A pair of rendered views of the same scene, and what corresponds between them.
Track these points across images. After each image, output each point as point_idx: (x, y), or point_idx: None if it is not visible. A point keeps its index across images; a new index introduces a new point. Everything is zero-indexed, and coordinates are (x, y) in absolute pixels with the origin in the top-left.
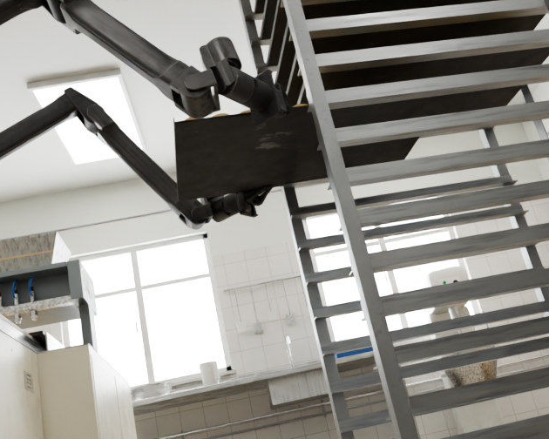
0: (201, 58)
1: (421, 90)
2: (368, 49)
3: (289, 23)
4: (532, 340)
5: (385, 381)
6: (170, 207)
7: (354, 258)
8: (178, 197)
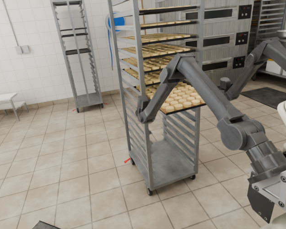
0: (230, 84)
1: None
2: None
3: (199, 62)
4: (130, 130)
5: (198, 150)
6: (150, 116)
7: (199, 128)
8: (170, 114)
